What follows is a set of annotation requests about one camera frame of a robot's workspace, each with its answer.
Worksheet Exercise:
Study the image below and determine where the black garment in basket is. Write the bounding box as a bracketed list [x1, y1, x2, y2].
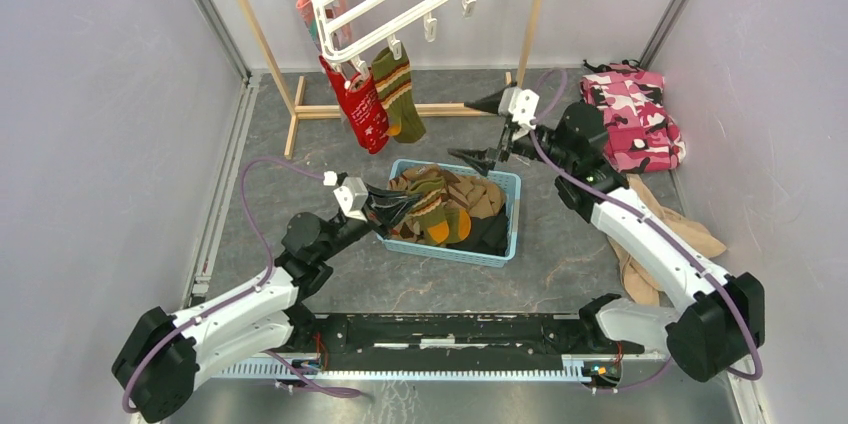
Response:
[447, 208, 510, 256]

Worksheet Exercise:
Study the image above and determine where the pink patterned sock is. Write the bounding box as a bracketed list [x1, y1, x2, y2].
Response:
[296, 0, 353, 51]

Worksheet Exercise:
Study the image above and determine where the pink camouflage bag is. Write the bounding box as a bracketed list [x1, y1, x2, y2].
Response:
[579, 59, 686, 174]

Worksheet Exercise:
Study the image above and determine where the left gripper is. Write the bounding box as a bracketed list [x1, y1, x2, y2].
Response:
[317, 182, 424, 261]

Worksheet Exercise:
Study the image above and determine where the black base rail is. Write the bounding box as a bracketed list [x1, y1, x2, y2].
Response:
[274, 313, 645, 372]

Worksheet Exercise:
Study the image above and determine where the green striped sock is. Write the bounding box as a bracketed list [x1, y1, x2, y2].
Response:
[388, 165, 472, 247]
[371, 46, 426, 144]

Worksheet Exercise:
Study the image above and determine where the wooden rack frame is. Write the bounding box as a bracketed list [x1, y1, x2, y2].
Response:
[210, 0, 556, 161]

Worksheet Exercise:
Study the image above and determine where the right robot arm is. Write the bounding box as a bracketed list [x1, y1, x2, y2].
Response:
[449, 85, 766, 382]

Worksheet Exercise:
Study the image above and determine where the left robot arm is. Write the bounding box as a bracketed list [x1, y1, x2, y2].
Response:
[111, 172, 420, 423]

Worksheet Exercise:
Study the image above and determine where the beige cloth on floor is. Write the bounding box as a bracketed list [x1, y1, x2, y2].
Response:
[606, 173, 729, 308]

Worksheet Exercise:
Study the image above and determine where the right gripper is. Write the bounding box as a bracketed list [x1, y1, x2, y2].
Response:
[447, 86, 574, 177]

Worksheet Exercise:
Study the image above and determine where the red snowflake sock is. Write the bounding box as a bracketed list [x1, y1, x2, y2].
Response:
[340, 74, 389, 154]

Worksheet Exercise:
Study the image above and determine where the light blue plastic basket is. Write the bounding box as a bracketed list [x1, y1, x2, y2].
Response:
[378, 158, 522, 268]

